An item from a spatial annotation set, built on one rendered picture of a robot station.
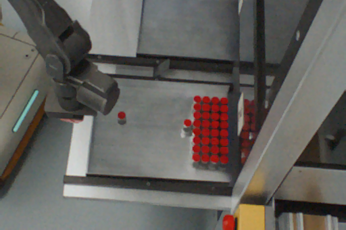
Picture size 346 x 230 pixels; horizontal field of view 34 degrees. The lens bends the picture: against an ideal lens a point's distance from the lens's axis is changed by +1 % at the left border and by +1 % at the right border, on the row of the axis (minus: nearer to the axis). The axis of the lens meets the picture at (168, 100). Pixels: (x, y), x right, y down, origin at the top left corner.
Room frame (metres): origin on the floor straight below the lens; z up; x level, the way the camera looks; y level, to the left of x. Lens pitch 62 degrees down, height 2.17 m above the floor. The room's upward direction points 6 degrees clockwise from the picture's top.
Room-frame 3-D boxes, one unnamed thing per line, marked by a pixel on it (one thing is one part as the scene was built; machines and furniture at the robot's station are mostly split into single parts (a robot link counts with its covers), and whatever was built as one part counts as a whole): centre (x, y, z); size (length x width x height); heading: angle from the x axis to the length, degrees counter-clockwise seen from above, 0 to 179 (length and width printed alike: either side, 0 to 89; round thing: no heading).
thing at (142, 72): (0.75, 0.08, 0.91); 0.14 x 0.03 x 0.06; 93
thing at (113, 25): (0.75, 0.00, 0.87); 0.70 x 0.48 x 0.02; 2
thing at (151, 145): (0.58, 0.01, 0.90); 0.34 x 0.26 x 0.04; 93
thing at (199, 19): (0.92, -0.06, 0.90); 0.34 x 0.26 x 0.04; 92
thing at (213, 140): (0.59, -0.12, 0.90); 0.18 x 0.02 x 0.05; 3
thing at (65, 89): (0.50, 0.19, 1.25); 0.07 x 0.06 x 0.07; 65
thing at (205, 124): (0.59, -0.10, 0.90); 0.18 x 0.02 x 0.05; 3
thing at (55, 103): (0.50, 0.19, 1.19); 0.10 x 0.07 x 0.07; 92
